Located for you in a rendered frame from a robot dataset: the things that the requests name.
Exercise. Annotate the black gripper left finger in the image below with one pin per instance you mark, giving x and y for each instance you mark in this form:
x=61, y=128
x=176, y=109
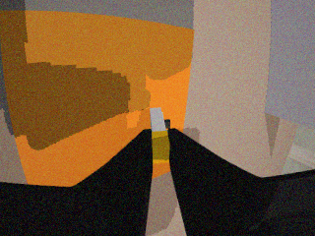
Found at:
x=111, y=202

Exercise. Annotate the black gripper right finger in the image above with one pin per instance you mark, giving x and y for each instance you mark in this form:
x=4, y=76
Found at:
x=218, y=199

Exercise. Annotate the orange square mat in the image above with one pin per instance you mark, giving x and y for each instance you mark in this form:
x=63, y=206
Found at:
x=80, y=87

